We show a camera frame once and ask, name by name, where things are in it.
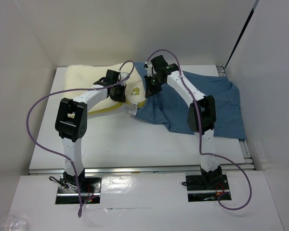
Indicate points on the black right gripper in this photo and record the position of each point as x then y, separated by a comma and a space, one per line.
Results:
150, 90

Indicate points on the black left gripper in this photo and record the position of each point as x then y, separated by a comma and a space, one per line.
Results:
120, 98

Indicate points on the cream yellow foam pillow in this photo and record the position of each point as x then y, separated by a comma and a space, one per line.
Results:
83, 76

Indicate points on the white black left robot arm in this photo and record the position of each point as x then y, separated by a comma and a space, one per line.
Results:
72, 118

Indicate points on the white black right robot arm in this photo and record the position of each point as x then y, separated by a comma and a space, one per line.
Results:
201, 115

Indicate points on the white pillow care label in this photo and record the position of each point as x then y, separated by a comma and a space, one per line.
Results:
133, 108

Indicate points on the clear plastic object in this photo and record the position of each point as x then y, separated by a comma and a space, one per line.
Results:
13, 223

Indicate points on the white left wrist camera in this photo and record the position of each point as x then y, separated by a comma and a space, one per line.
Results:
123, 77

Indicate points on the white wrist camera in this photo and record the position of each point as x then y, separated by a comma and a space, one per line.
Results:
123, 77
149, 68

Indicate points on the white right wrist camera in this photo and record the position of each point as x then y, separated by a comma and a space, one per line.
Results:
149, 68

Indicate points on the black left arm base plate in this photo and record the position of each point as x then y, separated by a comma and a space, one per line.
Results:
90, 191

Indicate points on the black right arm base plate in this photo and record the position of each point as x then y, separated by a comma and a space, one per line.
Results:
198, 191

